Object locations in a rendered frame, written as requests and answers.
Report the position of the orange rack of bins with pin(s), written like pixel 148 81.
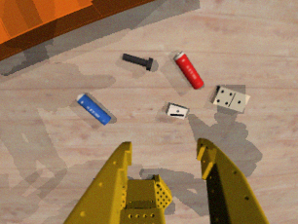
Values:
pixel 28 23

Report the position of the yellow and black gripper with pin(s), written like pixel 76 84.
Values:
pixel 230 197

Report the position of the blue battery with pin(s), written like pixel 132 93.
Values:
pixel 93 108

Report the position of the red battery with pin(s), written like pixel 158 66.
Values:
pixel 188 70

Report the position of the white domino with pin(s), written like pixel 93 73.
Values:
pixel 230 99

